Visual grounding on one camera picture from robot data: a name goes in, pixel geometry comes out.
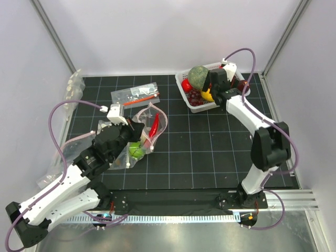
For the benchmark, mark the red zipper clear bag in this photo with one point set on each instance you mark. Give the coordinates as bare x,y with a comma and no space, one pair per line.
137,96

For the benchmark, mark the pink zipper dotted bag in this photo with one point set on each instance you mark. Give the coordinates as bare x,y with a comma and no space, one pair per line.
147,116

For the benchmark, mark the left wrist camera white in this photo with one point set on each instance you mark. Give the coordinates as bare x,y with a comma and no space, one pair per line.
115,114

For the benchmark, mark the bright green round fruit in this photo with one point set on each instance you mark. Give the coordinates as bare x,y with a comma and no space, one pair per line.
136,151

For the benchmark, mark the black grid cutting mat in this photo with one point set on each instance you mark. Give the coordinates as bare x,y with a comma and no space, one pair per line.
209,149

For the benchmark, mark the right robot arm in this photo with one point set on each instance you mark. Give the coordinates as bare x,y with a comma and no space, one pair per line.
270,147

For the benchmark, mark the crumpled bags pile left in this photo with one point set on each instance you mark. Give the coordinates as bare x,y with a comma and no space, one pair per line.
70,149

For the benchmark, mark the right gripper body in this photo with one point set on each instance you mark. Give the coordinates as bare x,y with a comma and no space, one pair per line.
214,91

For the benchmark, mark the green netted melon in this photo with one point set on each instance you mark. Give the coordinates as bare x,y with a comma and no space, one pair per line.
197,76

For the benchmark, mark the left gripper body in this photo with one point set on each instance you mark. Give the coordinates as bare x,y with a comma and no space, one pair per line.
128,133

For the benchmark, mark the white plastic basket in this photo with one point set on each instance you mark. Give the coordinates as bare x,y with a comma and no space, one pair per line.
220,99

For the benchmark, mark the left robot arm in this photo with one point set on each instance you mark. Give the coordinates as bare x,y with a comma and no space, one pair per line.
75,190

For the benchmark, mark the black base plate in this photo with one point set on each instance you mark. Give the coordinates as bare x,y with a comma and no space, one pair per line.
179,202

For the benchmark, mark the dark red apple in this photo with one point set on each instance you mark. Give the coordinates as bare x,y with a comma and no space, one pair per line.
243,86

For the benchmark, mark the purple grapes bunch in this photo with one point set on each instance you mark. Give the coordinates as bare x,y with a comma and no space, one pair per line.
194,98

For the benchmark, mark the red tomato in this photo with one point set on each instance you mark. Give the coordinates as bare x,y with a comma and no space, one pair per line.
186,86

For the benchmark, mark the yellow banana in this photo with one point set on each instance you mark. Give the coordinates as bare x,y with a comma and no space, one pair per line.
206,95

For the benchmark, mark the bag stack at wall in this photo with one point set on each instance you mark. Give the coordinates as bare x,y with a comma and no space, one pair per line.
74,91

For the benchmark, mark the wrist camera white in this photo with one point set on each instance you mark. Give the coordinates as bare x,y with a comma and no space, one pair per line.
230,68
115,114

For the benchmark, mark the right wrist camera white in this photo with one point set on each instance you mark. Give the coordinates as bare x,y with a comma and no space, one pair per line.
230,68

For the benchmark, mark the red chili pepper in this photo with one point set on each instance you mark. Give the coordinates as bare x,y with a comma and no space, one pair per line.
155,126

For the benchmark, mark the white slotted cable duct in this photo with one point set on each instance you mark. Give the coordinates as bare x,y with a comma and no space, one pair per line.
133,219

